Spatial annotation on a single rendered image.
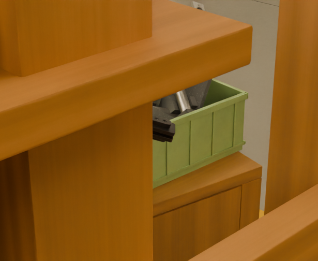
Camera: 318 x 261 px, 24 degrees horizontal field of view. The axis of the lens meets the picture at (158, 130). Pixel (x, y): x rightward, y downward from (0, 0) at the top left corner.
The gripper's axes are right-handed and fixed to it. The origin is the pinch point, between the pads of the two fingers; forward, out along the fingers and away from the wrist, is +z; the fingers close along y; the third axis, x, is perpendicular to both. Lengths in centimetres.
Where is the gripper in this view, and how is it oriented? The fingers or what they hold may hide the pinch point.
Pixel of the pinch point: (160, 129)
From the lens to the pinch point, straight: 108.9
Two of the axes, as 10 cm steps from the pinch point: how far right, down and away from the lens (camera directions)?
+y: -2.9, 8.5, 4.4
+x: -0.3, 4.5, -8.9
